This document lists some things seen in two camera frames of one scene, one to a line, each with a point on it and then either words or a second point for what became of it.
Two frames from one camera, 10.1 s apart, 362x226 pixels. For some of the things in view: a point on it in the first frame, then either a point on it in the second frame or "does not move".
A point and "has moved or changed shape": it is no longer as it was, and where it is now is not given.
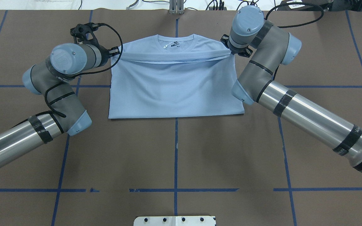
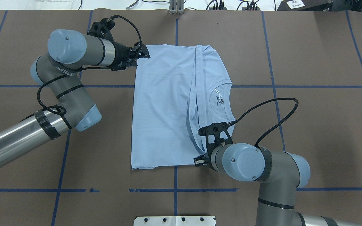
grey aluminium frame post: x=176 y=7 does not move
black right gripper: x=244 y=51 -> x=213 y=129
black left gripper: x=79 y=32 -> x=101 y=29
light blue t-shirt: x=173 y=75 has moved or changed shape
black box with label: x=326 y=4 does not move
